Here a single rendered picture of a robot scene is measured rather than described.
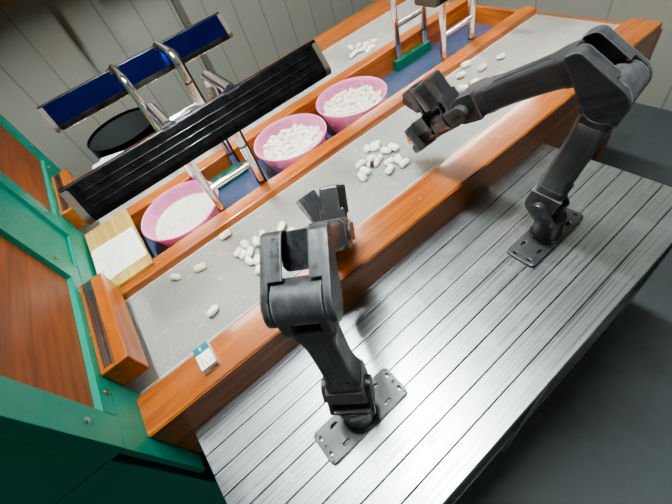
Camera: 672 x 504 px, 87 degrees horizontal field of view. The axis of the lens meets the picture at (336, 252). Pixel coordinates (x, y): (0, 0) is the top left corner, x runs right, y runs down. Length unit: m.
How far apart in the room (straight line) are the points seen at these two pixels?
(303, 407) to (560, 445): 0.93
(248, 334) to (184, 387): 0.17
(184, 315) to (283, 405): 0.34
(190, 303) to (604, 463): 1.32
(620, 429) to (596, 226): 0.75
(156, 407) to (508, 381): 0.71
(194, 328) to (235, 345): 0.15
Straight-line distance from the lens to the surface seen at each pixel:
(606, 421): 1.55
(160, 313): 1.04
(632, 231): 1.05
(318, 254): 0.43
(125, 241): 1.26
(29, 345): 0.81
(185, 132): 0.83
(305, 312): 0.43
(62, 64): 2.86
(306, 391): 0.83
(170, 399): 0.86
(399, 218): 0.90
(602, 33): 0.74
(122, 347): 0.87
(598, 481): 1.50
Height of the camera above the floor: 1.42
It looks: 49 degrees down
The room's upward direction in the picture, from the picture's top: 22 degrees counter-clockwise
